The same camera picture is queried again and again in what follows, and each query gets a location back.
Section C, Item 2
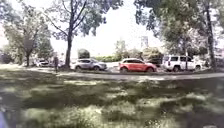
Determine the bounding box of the silver car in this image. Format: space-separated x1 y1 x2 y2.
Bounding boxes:
70 58 108 72

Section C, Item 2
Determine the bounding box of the green hedge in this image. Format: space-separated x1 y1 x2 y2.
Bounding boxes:
94 54 121 63

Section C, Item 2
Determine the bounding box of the large tree with pale trunk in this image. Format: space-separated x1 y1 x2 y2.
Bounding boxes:
133 0 224 72

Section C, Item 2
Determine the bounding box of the tall sign board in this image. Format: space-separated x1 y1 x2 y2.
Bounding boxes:
140 35 150 49

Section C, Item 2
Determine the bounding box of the person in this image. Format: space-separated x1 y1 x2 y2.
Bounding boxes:
52 54 61 73

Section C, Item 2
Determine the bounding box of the leafy tree with thin trunk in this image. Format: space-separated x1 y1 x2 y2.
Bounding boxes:
1 6 54 68

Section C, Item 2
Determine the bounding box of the round dark bush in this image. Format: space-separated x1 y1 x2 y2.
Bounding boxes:
77 48 91 60

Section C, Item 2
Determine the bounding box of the dark car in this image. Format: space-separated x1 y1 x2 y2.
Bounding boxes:
148 57 164 68

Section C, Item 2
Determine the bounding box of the grey paved path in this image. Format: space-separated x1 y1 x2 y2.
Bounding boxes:
0 65 224 82

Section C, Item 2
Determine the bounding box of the red car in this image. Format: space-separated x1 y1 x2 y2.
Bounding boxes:
118 57 158 74

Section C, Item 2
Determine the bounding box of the tall tree with dark trunk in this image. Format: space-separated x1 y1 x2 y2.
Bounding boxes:
43 0 124 70

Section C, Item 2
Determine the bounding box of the small white car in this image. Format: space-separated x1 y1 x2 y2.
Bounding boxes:
34 59 50 68

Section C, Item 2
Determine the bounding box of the shaded grass lawn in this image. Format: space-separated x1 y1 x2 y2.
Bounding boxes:
0 68 224 128

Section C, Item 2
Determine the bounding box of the white suv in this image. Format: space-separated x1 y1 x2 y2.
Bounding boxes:
161 54 203 73

